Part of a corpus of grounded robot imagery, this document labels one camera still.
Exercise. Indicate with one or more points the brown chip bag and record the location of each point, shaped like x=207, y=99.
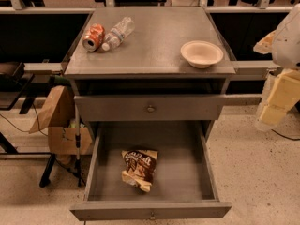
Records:
x=140, y=168

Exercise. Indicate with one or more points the closed grey top drawer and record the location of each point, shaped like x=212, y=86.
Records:
x=149, y=108

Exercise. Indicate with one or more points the open grey middle drawer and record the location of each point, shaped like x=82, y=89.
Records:
x=183, y=185

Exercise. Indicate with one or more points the white paper bowl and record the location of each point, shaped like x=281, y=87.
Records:
x=201, y=54

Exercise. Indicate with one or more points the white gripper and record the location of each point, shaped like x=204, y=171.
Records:
x=288, y=42

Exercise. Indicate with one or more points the grey drawer cabinet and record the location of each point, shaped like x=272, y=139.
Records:
x=146, y=78

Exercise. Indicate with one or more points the cardboard box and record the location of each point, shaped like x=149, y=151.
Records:
x=58, y=116

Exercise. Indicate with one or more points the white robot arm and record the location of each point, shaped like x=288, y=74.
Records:
x=286, y=41

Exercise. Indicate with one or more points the orange soda can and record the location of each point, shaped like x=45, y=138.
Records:
x=93, y=38

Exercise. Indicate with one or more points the clear plastic water bottle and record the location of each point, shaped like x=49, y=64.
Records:
x=115, y=37

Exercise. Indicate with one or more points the black tripod stand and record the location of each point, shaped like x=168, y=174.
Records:
x=65, y=160

